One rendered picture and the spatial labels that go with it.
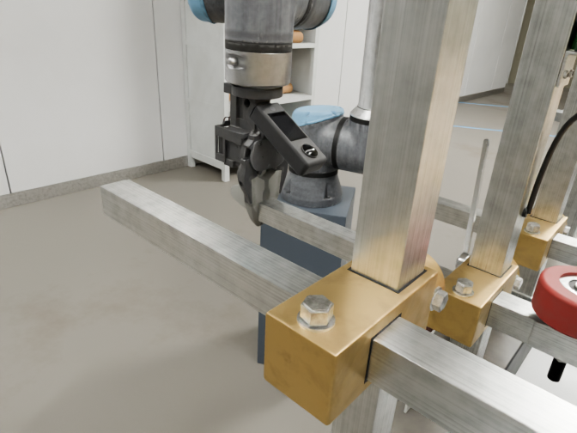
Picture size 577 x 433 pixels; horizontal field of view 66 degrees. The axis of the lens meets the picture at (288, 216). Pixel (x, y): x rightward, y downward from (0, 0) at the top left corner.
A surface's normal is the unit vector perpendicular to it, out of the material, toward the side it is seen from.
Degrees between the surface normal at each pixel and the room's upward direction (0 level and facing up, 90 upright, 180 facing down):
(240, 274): 90
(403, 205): 90
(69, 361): 0
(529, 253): 90
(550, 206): 90
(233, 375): 0
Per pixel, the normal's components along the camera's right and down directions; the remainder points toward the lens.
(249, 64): -0.15, 0.43
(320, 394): -0.67, 0.29
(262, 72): 0.17, 0.44
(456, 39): 0.74, 0.32
